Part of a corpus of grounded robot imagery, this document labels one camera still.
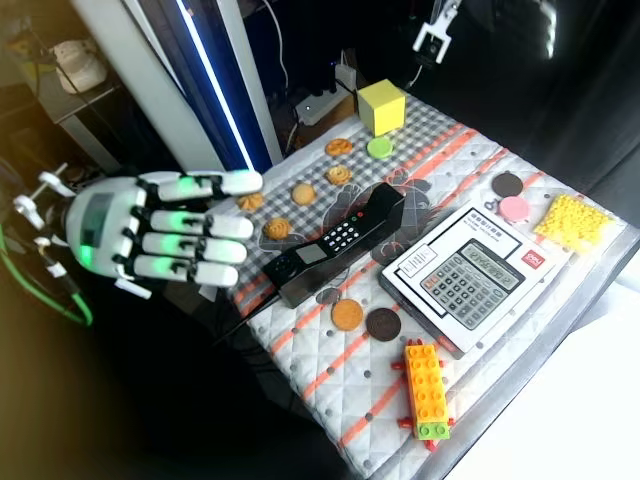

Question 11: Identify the white pillar with blue light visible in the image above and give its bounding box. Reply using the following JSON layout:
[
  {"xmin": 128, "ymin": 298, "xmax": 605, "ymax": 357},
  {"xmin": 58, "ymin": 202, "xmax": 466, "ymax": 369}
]
[{"xmin": 69, "ymin": 0, "xmax": 286, "ymax": 174}]

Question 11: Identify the large black toy phone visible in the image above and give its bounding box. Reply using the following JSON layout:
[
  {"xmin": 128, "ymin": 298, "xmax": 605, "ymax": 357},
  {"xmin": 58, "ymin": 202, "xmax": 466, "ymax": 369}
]
[{"xmin": 212, "ymin": 181, "xmax": 407, "ymax": 347}]

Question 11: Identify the orange toy brick stack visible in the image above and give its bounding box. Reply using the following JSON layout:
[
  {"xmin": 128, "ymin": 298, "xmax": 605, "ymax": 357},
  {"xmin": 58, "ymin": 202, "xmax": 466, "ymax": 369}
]
[{"xmin": 392, "ymin": 338, "xmax": 457, "ymax": 454}]

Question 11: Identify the thin white cable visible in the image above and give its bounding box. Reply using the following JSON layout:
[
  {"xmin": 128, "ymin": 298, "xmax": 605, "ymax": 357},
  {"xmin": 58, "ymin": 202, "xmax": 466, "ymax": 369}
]
[{"xmin": 259, "ymin": 0, "xmax": 292, "ymax": 89}]

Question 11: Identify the white crumpled object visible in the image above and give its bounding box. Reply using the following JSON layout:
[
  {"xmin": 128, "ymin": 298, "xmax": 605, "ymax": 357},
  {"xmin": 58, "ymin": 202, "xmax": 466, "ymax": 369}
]
[{"xmin": 52, "ymin": 39, "xmax": 109, "ymax": 94}]

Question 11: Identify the pink sandwich cookie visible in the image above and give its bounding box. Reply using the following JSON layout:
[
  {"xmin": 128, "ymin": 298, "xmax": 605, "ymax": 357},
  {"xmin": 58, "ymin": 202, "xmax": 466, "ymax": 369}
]
[{"xmin": 498, "ymin": 196, "xmax": 531, "ymax": 224}]

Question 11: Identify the ring-shaped butter cookie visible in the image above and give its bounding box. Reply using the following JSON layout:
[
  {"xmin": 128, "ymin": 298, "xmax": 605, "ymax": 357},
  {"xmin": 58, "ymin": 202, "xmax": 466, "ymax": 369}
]
[{"xmin": 324, "ymin": 164, "xmax": 354, "ymax": 185}]

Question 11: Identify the round tan biscuit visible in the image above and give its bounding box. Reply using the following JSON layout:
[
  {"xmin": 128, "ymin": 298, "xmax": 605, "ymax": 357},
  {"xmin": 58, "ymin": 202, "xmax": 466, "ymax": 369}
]
[
  {"xmin": 330, "ymin": 298, "xmax": 365, "ymax": 332},
  {"xmin": 291, "ymin": 182, "xmax": 317, "ymax": 206}
]

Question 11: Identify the white blue calculator box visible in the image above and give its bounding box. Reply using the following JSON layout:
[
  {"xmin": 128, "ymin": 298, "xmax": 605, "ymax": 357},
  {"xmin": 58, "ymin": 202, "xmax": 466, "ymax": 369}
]
[{"xmin": 377, "ymin": 202, "xmax": 572, "ymax": 361}]

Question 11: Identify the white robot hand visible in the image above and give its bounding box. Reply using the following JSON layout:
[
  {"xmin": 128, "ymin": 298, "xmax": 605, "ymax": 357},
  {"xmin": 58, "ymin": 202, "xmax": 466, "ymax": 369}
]
[{"xmin": 64, "ymin": 169, "xmax": 265, "ymax": 301}]

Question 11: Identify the brown sandwich cookie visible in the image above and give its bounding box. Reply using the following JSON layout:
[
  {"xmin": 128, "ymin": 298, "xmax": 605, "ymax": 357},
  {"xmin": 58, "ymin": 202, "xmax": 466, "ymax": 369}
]
[
  {"xmin": 364, "ymin": 307, "xmax": 403, "ymax": 343},
  {"xmin": 491, "ymin": 171, "xmax": 525, "ymax": 199}
]

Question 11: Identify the small swirl butter cookie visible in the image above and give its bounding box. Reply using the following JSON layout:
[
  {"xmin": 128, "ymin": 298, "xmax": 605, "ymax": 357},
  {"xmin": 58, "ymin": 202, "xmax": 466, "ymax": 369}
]
[{"xmin": 235, "ymin": 192, "xmax": 265, "ymax": 213}]

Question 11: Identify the white plug adapter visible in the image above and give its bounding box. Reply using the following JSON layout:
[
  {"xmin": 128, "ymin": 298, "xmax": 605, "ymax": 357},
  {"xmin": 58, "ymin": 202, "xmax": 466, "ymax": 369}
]
[{"xmin": 334, "ymin": 49, "xmax": 357, "ymax": 94}]

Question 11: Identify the green sandwich cookie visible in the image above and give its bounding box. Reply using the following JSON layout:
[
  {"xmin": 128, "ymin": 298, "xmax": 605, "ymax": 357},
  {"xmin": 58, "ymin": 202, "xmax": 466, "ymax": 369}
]
[{"xmin": 366, "ymin": 137, "xmax": 395, "ymax": 160}]

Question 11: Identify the white power strip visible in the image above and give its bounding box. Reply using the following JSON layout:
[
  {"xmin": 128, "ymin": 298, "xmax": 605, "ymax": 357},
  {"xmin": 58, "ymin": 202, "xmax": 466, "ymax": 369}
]
[{"xmin": 294, "ymin": 87, "xmax": 351, "ymax": 126}]

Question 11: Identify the white camera bracket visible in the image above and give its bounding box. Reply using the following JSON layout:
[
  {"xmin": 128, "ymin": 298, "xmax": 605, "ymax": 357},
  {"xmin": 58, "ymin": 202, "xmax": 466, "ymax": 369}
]
[{"xmin": 412, "ymin": 0, "xmax": 464, "ymax": 64}]

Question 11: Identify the yellow foam cube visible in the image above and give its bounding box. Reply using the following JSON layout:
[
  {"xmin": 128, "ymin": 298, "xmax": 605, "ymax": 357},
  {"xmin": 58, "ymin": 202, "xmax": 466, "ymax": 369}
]
[{"xmin": 356, "ymin": 78, "xmax": 407, "ymax": 137}]

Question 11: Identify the grey quilt with bear print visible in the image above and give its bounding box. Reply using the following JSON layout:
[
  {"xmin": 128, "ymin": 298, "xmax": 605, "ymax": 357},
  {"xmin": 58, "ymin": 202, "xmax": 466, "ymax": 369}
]
[{"xmin": 219, "ymin": 92, "xmax": 640, "ymax": 479}]

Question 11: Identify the grey shelf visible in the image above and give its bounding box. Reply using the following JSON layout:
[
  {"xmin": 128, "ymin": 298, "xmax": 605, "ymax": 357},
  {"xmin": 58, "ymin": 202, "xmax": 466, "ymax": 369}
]
[{"xmin": 39, "ymin": 74, "xmax": 151, "ymax": 171}]

